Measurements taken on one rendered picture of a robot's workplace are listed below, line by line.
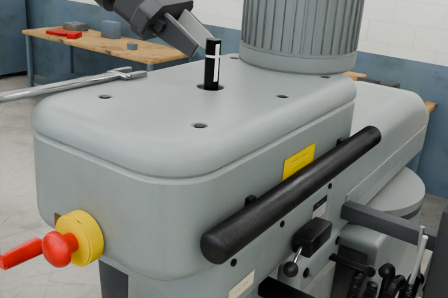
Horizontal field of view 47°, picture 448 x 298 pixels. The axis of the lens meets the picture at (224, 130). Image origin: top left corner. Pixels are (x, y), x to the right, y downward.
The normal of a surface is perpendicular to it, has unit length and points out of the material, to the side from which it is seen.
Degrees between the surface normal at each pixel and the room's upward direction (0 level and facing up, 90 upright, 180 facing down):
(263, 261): 90
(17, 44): 90
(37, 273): 0
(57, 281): 0
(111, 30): 90
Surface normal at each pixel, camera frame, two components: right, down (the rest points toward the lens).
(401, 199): 0.07, -0.94
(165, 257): 0.07, 0.34
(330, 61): 0.40, 0.33
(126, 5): -0.37, 0.29
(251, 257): 0.82, 0.25
